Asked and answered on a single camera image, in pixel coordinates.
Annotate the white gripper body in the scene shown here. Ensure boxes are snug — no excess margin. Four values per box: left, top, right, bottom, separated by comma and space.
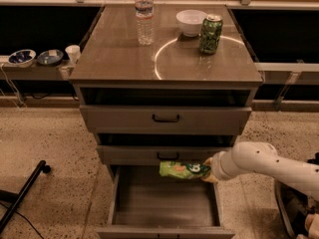
210, 151, 238, 180

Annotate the green rice chip bag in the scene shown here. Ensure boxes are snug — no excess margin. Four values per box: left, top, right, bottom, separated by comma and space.
159, 161, 210, 179

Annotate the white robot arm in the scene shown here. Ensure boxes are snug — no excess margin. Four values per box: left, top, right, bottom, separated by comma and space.
204, 141, 319, 200

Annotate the open bottom drawer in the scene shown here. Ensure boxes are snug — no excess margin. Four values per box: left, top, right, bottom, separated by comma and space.
97, 165, 234, 239

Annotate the grey drawer cabinet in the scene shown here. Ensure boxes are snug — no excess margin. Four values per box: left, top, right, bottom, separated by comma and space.
68, 4, 264, 184

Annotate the middle drawer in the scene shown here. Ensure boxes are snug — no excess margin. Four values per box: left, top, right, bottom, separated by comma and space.
97, 145, 229, 165

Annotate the top drawer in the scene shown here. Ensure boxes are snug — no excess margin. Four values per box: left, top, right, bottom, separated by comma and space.
80, 105, 251, 135

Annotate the black caster wheel right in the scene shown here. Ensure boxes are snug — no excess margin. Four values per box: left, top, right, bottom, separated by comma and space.
307, 152, 319, 165

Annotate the green soda can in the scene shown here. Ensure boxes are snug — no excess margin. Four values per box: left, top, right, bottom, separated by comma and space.
199, 14, 223, 55

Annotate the black stand leg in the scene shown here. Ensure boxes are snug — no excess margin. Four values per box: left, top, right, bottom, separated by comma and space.
0, 160, 51, 234

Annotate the clear plastic water bottle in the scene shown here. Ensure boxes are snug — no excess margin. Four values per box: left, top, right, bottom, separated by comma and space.
135, 0, 155, 45

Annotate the low side shelf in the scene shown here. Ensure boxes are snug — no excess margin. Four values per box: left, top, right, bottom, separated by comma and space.
0, 60, 74, 81

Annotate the small white paper cup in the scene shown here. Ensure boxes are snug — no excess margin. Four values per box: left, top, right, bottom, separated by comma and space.
65, 45, 81, 65

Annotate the dark blue patterned bowl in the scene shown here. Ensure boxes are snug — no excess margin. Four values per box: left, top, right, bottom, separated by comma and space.
37, 49, 64, 67

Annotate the white blue patterned bowl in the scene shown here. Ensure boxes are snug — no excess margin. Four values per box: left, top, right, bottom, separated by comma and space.
8, 49, 36, 68

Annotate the black floor cable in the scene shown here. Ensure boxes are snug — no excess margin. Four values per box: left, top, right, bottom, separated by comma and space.
0, 201, 46, 239

